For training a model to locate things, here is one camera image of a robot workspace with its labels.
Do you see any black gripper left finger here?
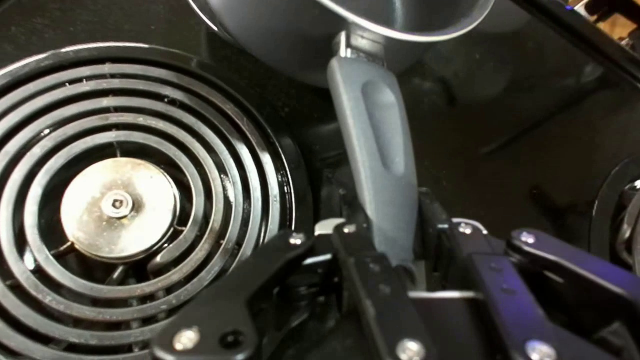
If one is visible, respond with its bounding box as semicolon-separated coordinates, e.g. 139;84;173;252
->
148;220;431;360

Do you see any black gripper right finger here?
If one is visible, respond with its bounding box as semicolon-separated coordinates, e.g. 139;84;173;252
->
431;215;640;360

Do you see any dark grey pot with handle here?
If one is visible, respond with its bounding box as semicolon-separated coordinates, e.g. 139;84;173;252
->
187;0;497;268

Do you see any black electric stove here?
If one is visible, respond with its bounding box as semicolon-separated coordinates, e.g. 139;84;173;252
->
0;0;640;360

